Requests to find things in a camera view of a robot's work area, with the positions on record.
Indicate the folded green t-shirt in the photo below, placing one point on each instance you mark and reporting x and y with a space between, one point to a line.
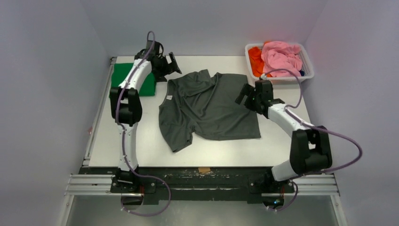
120 73

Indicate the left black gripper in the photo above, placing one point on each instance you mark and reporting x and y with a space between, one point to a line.
170 65

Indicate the white plastic laundry basket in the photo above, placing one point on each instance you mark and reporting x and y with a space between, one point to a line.
307 66

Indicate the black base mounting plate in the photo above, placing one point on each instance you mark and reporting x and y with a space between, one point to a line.
249 184

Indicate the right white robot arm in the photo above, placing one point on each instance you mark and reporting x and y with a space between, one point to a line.
310 147

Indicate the pink crumpled t-shirt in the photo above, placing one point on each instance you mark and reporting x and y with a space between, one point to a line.
281 55

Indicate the orange t-shirt in basket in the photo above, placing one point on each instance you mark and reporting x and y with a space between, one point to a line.
256 62

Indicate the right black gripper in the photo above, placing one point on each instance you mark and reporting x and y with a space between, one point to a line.
249 96

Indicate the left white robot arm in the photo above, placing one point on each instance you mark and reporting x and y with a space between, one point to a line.
127 109

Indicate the dark grey t-shirt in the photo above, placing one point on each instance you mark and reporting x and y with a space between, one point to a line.
198 103

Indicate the brown tape piece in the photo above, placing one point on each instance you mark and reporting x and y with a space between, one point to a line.
204 170

